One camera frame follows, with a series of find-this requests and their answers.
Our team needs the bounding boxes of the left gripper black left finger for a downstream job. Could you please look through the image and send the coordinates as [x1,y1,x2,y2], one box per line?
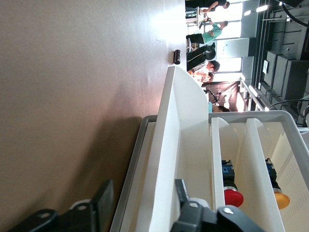
[7,180,114,232]

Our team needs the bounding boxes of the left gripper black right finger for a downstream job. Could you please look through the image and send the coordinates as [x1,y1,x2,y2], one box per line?
[171,178,266,232]

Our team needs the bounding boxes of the white low drawer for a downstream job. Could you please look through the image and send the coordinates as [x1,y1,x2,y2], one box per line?
[144,66,213,232]

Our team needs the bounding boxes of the red push button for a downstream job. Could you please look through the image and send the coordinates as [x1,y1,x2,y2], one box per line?
[221,159,244,208]

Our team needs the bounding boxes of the white drawer cabinet housing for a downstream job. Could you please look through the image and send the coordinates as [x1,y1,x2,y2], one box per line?
[110,110,309,232]

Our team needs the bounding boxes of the white drawer with red button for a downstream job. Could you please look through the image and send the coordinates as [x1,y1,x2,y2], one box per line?
[211,117,249,213]

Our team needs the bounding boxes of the white drawer with yellow button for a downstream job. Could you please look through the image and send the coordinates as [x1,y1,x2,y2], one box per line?
[245,117,305,232]

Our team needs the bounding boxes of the yellow push button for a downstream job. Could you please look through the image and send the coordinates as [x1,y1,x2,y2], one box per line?
[265,158,290,210]

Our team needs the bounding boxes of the person in light shirt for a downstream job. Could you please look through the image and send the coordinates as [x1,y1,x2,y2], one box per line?
[208,101,230,114]

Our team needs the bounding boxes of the person in orange vest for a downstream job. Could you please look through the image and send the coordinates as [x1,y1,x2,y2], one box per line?
[187,60,221,82]

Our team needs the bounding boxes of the small black terminal block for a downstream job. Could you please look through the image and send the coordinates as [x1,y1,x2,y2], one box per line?
[173,49,183,65]

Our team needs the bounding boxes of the black office chair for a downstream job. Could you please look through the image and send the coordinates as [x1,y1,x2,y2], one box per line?
[204,42,217,60]

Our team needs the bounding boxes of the grey lockers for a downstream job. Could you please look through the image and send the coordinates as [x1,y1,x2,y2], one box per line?
[264,49,309,102]

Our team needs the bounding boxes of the grey pillar panel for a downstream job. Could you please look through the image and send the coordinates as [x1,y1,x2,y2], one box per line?
[216,38,256,58]

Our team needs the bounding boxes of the person in green shirt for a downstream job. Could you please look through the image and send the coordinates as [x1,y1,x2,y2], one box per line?
[187,20,229,45]

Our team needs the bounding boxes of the person in black shirt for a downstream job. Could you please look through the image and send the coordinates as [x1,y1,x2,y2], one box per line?
[199,0,230,15]

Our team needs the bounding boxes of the aluminium rail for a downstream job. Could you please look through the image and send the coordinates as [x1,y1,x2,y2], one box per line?
[239,76,270,112]

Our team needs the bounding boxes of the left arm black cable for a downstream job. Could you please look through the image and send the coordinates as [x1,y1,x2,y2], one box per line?
[281,0,309,25]

